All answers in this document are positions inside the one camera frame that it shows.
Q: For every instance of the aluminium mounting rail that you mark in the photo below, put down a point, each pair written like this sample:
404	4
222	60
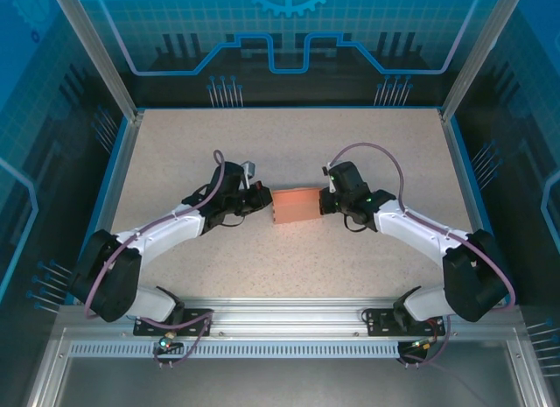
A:
284	317

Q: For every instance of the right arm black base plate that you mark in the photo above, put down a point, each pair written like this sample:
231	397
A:
380	326

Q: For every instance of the aluminium front frame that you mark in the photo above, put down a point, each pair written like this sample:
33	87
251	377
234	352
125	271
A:
280	381

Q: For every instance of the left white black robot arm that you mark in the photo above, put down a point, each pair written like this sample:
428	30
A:
166	229

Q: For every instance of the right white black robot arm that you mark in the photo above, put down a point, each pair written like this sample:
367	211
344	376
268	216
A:
415	227

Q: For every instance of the aluminium frame post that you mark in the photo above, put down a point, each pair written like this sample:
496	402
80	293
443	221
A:
94	52
474	52

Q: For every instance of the orange paper box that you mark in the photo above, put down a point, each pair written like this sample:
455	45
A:
295	205

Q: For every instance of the yellow power connector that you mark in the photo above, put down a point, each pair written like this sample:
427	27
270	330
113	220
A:
423	345
167	339

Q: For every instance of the aluminium side rail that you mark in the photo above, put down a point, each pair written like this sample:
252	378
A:
450	131
129	140

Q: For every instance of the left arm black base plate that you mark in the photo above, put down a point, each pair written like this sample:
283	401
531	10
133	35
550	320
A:
197	326

